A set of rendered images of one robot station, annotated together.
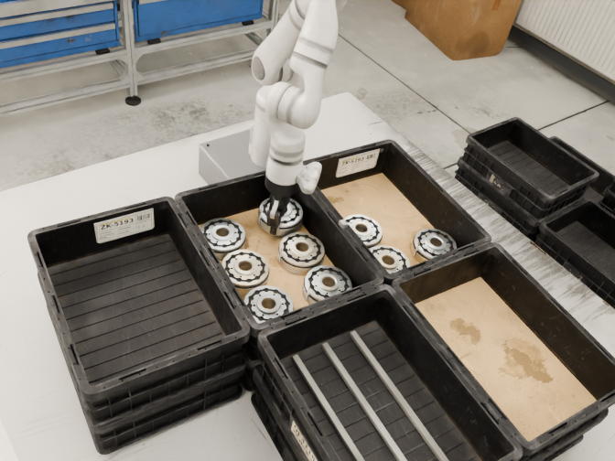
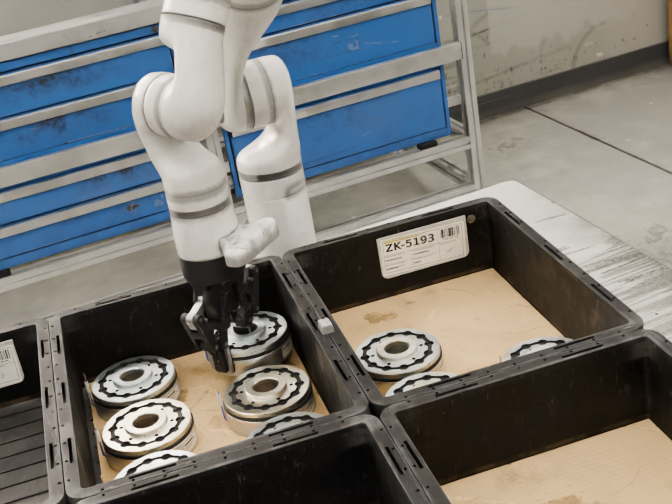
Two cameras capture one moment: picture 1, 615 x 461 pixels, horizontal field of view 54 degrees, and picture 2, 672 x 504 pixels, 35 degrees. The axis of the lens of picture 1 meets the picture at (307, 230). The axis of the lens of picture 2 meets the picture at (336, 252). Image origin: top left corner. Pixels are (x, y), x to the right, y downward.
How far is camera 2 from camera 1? 63 cm
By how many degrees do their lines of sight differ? 28
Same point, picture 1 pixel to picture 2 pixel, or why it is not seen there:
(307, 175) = (240, 236)
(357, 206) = (420, 323)
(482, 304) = (637, 467)
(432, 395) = not seen: outside the picture
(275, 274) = (212, 440)
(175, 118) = not seen: hidden behind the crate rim
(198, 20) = (337, 151)
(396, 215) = (496, 330)
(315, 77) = (190, 43)
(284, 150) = (176, 189)
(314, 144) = not seen: hidden behind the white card
